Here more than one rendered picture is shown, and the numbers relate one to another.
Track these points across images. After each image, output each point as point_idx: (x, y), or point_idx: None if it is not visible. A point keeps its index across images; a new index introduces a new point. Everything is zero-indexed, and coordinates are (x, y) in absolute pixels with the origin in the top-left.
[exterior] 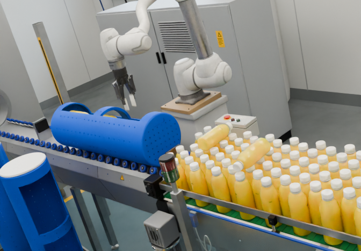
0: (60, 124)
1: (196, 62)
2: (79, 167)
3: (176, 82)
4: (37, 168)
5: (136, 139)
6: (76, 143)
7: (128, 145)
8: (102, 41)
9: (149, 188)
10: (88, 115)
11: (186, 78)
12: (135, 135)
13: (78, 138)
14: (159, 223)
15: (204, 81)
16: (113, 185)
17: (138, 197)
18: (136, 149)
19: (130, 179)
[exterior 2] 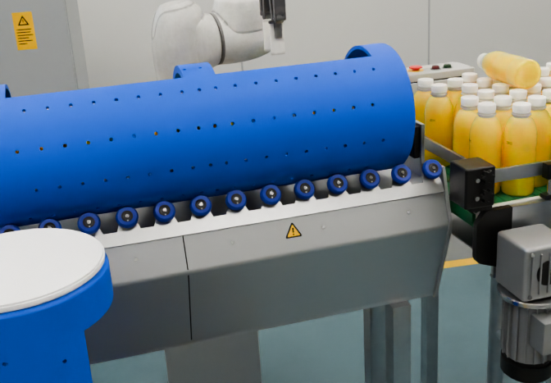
0: (38, 133)
1: None
2: None
3: (175, 51)
4: (106, 253)
5: (397, 92)
6: (118, 178)
7: (368, 115)
8: None
9: (489, 181)
10: (169, 82)
11: (205, 37)
12: (387, 84)
13: (143, 155)
14: None
15: (248, 42)
16: (248, 270)
17: (330, 272)
18: (397, 117)
19: (325, 223)
